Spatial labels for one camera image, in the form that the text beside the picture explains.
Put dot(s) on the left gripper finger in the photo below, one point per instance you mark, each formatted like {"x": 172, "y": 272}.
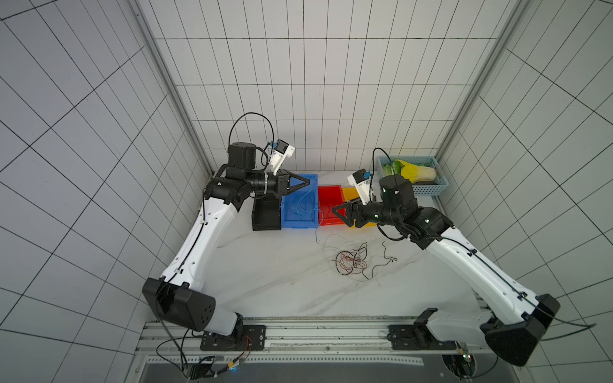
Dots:
{"x": 297, "y": 187}
{"x": 298, "y": 178}

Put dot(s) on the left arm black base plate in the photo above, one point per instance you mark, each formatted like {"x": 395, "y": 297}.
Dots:
{"x": 249, "y": 337}

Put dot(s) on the light blue mesh basket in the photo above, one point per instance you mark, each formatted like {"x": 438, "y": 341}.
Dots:
{"x": 419, "y": 189}

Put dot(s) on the toy napa cabbage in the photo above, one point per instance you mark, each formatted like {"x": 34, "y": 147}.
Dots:
{"x": 416, "y": 173}

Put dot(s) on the wrist white camera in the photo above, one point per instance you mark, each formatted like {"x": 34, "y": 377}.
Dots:
{"x": 361, "y": 180}
{"x": 281, "y": 151}

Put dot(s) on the yellow plastic bin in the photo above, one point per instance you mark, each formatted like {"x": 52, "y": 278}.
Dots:
{"x": 351, "y": 193}

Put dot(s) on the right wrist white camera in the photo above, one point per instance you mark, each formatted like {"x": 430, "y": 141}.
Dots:
{"x": 361, "y": 180}

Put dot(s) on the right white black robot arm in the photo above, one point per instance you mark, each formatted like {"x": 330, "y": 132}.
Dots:
{"x": 515, "y": 319}

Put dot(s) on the black plastic bin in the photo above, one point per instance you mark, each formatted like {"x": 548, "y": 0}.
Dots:
{"x": 266, "y": 214}

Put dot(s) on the red plastic bin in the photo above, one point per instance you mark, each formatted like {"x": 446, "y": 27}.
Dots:
{"x": 330, "y": 196}

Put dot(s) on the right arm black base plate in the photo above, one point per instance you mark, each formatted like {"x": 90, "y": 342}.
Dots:
{"x": 416, "y": 336}

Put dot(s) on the aluminium mounting rail frame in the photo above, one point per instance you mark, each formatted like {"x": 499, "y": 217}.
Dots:
{"x": 318, "y": 349}

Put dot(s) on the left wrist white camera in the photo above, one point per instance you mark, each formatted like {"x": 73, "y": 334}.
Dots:
{"x": 281, "y": 151}

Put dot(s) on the blue plastic bin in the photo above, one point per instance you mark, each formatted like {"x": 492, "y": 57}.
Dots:
{"x": 300, "y": 210}

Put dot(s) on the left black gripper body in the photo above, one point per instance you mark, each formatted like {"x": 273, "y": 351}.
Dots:
{"x": 277, "y": 183}

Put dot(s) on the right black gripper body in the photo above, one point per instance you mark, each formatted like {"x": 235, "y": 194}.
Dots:
{"x": 355, "y": 213}

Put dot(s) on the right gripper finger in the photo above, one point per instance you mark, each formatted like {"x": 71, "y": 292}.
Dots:
{"x": 345, "y": 211}
{"x": 348, "y": 220}

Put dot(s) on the green lettuce toy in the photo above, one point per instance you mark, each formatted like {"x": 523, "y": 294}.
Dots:
{"x": 394, "y": 168}

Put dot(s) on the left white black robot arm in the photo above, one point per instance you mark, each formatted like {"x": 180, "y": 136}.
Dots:
{"x": 177, "y": 296}

